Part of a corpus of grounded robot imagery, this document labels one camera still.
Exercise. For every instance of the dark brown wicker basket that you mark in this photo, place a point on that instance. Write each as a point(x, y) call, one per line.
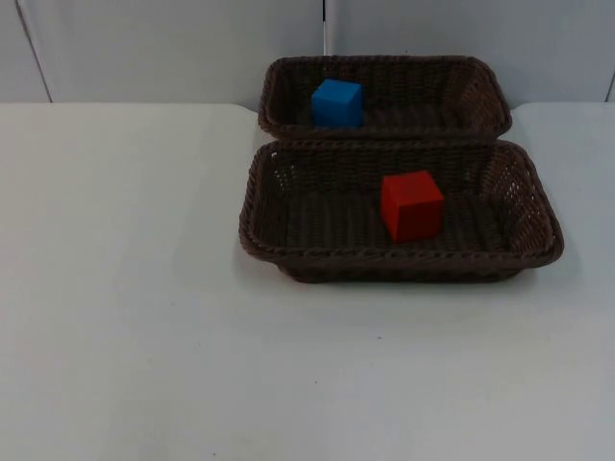
point(413, 96)
point(336, 225)

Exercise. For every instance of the blue cube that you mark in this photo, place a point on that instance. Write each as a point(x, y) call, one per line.
point(336, 105)

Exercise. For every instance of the red cube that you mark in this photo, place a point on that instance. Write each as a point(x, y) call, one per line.
point(408, 206)

